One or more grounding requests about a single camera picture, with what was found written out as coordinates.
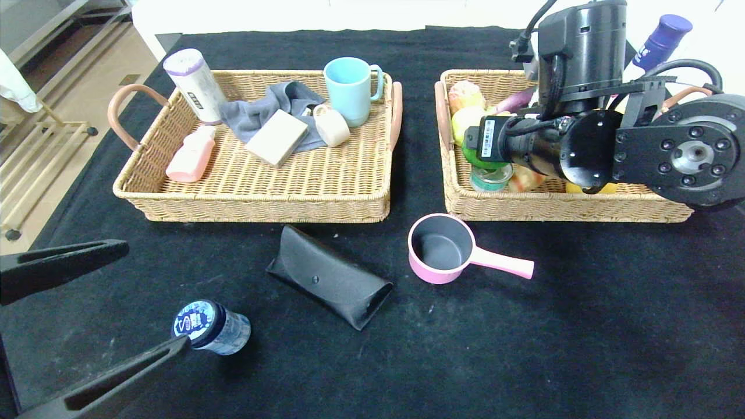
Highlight pink lotion bottle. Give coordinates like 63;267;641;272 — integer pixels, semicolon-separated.
166;125;218;184

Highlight wicker basket with food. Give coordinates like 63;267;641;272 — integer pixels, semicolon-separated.
434;69;722;223

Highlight black glasses case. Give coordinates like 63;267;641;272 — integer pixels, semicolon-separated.
267;225;393;331

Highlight pink bumpy fruit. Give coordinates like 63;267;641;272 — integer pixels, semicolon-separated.
448;80;487;115

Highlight pink saucepan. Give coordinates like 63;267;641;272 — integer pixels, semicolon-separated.
407;214;534;285

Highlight light blue mug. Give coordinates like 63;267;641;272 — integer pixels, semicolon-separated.
323;57;385;127

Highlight yellow-green apple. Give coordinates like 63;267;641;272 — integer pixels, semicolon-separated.
451;106;484;146

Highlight wicker basket with household items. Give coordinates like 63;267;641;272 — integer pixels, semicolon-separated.
108;70;403;223

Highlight beige soap box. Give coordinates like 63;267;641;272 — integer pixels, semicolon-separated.
244;109;310;169

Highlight striped croissant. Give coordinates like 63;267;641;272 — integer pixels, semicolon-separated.
509;165;548;193

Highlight gold metal rolling rack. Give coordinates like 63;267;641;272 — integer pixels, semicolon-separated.
0;102;101;242

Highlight tin can with green label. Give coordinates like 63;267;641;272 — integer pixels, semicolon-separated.
470;163;515;193

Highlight small cream cup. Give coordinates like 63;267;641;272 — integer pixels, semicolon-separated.
313;105;352;148

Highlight white bottle with blue cap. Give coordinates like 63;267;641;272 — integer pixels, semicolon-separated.
626;15;693;82

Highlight white counter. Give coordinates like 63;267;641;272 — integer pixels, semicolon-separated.
133;0;722;65

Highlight white hanging fabric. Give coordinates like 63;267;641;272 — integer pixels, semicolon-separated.
0;48;45;115

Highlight green lime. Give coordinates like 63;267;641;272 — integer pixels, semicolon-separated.
462;144;508;171

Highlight smooth black camera cable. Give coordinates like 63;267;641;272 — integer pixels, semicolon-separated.
511;0;559;62

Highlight grey cloth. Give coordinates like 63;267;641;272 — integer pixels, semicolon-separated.
219;81;328;153

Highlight white tumbler with purple lid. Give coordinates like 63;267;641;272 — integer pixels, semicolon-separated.
163;49;228;126

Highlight purple eggplant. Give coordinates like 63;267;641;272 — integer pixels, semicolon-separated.
495;86;539;114

